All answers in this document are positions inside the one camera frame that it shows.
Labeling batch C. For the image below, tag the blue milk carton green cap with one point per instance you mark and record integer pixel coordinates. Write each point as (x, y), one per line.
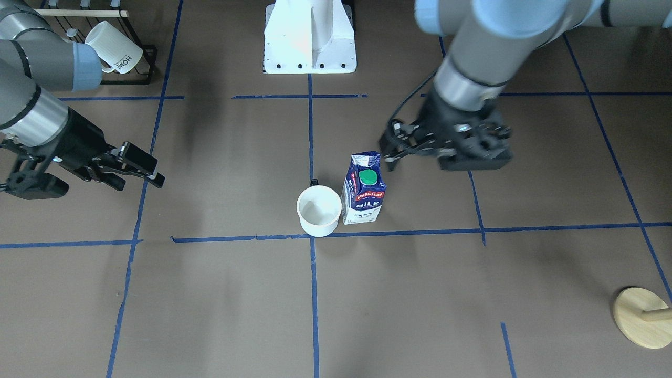
(363, 189)

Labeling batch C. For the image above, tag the white smiley face mug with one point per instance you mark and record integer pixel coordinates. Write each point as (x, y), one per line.
(318, 208)

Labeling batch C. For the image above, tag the white mug on rack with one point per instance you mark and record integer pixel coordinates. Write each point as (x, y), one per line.
(113, 47)

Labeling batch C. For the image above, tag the wooden mug tree stand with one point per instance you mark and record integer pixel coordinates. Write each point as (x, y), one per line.
(643, 317)

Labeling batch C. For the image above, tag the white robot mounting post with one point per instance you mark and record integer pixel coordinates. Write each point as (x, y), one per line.
(309, 37)

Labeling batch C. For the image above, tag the black wire mug rack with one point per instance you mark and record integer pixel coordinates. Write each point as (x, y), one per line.
(75, 19)

